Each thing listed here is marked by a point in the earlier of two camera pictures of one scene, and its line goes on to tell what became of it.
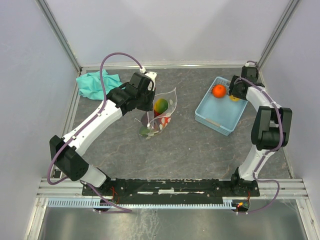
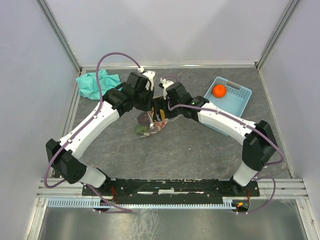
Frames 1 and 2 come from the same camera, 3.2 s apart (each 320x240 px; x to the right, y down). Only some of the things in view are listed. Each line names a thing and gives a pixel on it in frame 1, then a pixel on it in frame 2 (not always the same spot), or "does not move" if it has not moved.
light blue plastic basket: (221, 114) does not move
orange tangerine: (219, 91) does not move
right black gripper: (232, 90) → (159, 103)
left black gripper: (149, 106) does not move
